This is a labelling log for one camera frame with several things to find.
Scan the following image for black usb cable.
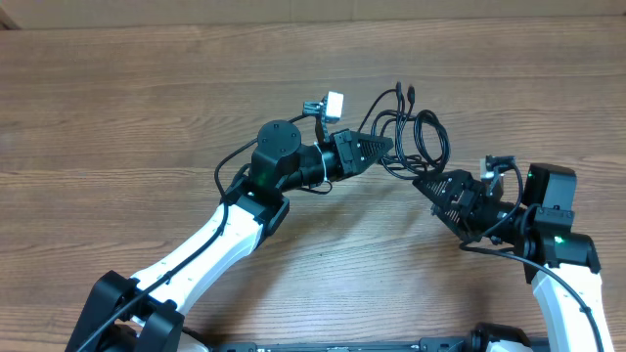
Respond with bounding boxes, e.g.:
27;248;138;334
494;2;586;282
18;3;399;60
359;80;451;181

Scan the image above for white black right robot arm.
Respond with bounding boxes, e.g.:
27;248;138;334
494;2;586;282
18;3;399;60
413;155;614;351

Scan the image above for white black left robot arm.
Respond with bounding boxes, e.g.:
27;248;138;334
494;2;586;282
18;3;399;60
67;120;393;351

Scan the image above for black right camera cable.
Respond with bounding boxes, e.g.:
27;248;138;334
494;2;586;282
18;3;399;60
458;154;605;352

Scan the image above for black camera cable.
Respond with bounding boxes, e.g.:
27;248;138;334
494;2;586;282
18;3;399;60
458;154;605;352
72;100;327;352

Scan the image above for black left camera cable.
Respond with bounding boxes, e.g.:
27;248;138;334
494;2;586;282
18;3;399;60
72;100;327;352

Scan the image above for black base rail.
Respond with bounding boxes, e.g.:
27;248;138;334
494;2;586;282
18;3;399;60
180;322;549;352

